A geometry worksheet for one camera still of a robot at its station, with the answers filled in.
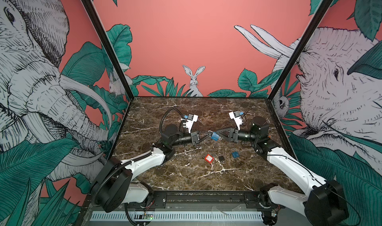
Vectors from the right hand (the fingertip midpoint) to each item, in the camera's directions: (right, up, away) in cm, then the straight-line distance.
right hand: (217, 133), depth 69 cm
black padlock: (+5, -18, +19) cm, 27 cm away
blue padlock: (-1, -2, +1) cm, 2 cm away
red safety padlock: (-2, -18, +19) cm, 26 cm away
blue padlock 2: (+14, -16, +21) cm, 30 cm away
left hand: (-3, -1, -1) cm, 4 cm away
